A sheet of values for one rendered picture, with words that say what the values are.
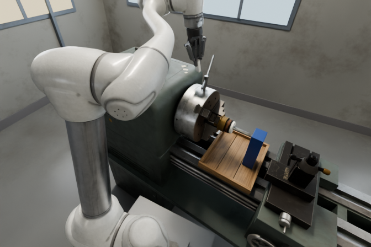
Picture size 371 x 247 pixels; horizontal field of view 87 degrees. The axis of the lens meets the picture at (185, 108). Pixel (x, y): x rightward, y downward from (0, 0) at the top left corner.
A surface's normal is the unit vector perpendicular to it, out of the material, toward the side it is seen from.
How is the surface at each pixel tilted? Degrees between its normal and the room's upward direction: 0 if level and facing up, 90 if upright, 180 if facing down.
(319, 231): 0
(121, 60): 14
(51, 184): 0
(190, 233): 0
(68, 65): 43
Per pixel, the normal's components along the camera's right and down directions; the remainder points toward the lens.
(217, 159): 0.04, -0.78
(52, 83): -0.27, 0.44
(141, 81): 0.55, -0.25
